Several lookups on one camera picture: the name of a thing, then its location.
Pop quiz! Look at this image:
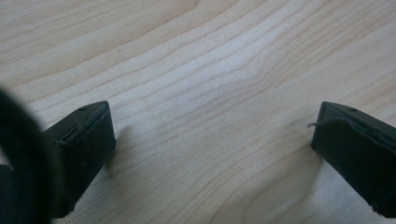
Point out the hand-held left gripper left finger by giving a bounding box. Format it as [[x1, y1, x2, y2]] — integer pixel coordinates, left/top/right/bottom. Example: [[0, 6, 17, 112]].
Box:
[[0, 100, 117, 219]]

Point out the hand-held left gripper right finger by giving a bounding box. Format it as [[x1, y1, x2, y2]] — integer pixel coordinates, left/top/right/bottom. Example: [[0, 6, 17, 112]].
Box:
[[310, 101, 396, 219]]

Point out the black cable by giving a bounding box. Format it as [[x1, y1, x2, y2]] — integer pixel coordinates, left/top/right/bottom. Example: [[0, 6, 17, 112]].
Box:
[[0, 88, 64, 224]]

